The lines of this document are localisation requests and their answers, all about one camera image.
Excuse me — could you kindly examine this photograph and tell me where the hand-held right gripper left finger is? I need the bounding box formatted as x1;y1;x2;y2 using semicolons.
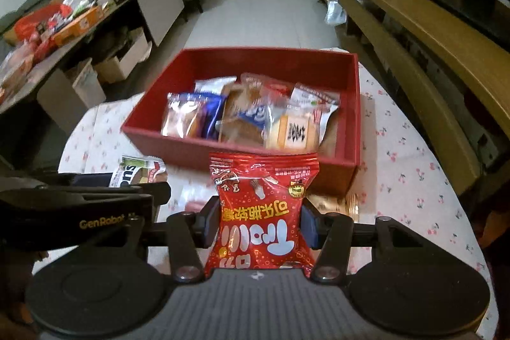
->
135;198;221;282

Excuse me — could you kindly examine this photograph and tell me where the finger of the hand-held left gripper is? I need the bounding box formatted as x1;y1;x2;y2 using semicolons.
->
0;172;114;188
36;182;172;207

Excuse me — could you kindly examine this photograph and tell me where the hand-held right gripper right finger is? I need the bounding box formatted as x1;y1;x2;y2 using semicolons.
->
300;202;459;282

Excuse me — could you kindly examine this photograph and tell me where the shiny red candy packet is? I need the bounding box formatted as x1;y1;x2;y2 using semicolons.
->
204;151;320;279

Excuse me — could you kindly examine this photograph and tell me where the red cardboard box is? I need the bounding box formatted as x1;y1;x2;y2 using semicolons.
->
120;47;361;197

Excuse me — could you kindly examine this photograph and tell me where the white brown print packet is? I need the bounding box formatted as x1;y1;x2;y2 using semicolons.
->
109;156;167;188

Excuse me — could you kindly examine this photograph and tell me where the gold foil packet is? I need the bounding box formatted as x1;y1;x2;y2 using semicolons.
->
306;192;360;219

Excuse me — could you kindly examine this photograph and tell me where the beige cracker packet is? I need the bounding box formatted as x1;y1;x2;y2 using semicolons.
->
264;104;323;153

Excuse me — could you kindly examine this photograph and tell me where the white storage box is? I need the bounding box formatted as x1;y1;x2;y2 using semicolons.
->
66;59;106;110

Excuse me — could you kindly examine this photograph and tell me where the blue orange snack packet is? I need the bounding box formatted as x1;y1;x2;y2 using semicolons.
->
160;92;227;140

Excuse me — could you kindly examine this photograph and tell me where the cherry print tablecloth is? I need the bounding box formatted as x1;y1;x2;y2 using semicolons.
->
58;47;500;329

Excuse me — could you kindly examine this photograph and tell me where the brown snack packet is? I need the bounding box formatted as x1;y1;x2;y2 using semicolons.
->
220;79;280;145

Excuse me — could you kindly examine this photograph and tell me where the white red green packet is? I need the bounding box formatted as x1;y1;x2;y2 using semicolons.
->
290;82;340;157

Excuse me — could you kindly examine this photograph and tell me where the white cardboard box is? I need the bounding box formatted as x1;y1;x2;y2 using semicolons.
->
93;27;153;83

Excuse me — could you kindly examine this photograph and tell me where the white snack packet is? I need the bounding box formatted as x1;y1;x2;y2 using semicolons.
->
194;76;237;94

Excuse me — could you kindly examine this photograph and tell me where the clear red edge packet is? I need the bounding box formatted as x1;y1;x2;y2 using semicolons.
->
240;72;293;96

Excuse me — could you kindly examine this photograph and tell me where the orange snack box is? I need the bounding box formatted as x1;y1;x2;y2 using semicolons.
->
53;5;101;47

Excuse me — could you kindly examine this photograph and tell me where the red plastic basin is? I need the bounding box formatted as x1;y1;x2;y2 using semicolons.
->
15;3;73;42

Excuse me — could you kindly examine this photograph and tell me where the black coffee table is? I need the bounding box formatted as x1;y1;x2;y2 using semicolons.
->
0;0;186;134

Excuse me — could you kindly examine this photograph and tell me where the clear plastic bag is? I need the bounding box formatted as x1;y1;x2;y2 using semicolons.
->
324;0;349;26

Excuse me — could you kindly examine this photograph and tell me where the wooden TV cabinet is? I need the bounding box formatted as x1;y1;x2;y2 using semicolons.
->
311;0;510;197

